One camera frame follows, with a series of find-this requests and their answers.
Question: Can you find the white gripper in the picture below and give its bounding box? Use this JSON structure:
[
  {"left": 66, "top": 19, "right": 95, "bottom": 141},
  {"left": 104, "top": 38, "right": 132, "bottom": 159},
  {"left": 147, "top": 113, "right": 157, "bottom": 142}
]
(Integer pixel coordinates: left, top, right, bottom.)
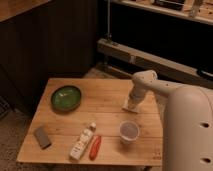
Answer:
[{"left": 128, "top": 86, "right": 147, "bottom": 108}]

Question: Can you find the wooden shelf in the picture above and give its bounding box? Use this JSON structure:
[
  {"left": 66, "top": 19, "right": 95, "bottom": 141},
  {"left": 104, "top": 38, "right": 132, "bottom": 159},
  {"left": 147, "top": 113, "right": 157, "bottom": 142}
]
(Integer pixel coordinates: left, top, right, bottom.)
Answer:
[{"left": 112, "top": 0, "right": 213, "bottom": 26}]

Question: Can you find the translucent plastic cup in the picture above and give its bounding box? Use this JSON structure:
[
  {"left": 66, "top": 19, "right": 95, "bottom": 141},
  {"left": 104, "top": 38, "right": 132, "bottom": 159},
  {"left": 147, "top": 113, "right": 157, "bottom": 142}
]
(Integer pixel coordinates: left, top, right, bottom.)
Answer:
[{"left": 119, "top": 121, "right": 140, "bottom": 145}]

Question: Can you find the vertical metal pole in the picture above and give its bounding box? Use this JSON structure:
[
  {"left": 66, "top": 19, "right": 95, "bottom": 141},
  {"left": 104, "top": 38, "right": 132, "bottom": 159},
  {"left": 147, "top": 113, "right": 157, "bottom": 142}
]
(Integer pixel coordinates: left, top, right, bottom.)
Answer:
[{"left": 107, "top": 0, "right": 111, "bottom": 42}]

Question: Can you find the metal beam rail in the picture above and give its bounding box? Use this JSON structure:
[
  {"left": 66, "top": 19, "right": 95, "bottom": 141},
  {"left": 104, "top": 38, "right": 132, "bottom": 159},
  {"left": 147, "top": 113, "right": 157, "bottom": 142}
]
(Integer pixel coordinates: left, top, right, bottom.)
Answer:
[{"left": 97, "top": 38, "right": 213, "bottom": 89}]

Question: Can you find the grey rectangular sponge block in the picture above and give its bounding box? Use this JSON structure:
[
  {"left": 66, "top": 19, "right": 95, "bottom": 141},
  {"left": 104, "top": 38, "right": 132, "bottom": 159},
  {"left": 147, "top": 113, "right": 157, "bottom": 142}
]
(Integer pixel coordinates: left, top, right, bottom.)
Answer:
[{"left": 34, "top": 126, "right": 52, "bottom": 149}]

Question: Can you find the white tube with cap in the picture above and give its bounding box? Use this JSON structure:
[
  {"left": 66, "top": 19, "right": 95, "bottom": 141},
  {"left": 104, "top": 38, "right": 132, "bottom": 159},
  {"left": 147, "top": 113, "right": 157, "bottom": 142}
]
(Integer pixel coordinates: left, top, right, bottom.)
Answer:
[{"left": 69, "top": 122, "right": 96, "bottom": 160}]

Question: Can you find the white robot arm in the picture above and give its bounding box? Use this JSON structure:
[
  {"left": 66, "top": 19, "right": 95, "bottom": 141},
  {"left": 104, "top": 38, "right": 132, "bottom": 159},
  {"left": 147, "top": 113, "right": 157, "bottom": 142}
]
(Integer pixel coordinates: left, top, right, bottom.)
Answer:
[{"left": 127, "top": 70, "right": 213, "bottom": 171}]

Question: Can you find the green bowl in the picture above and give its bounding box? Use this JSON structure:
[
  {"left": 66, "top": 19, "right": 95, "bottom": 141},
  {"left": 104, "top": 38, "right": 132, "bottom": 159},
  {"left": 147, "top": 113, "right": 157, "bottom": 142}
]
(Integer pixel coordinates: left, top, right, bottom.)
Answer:
[{"left": 50, "top": 85, "right": 82, "bottom": 112}]

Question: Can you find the white sponge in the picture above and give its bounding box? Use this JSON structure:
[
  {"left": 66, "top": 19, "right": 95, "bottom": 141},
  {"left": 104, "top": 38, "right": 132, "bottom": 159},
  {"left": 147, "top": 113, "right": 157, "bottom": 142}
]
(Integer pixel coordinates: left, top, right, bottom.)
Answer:
[{"left": 122, "top": 101, "right": 140, "bottom": 113}]

